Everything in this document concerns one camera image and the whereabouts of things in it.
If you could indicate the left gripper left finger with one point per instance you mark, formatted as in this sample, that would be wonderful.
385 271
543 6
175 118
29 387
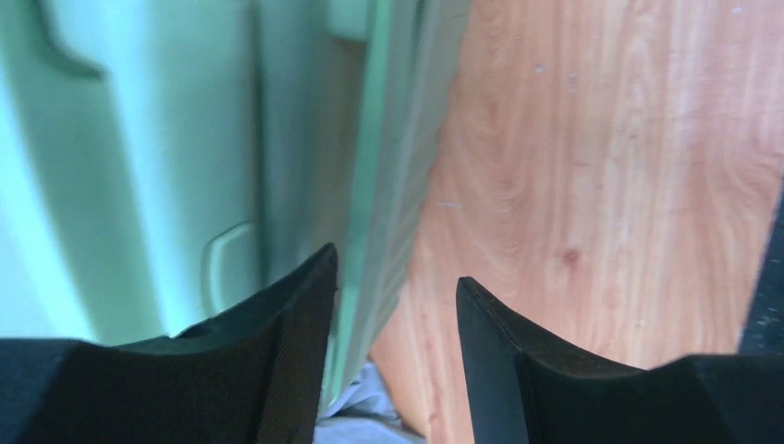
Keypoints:
252 374

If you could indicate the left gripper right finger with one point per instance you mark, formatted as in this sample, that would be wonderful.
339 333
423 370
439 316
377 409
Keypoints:
526 384

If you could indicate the green suitcase blue lining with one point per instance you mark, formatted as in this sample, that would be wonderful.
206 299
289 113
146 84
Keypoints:
161 161

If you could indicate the crumpled grey-green cloth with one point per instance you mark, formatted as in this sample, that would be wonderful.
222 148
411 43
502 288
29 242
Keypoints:
364 413

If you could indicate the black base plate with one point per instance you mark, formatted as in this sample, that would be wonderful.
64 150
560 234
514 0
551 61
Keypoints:
763 332

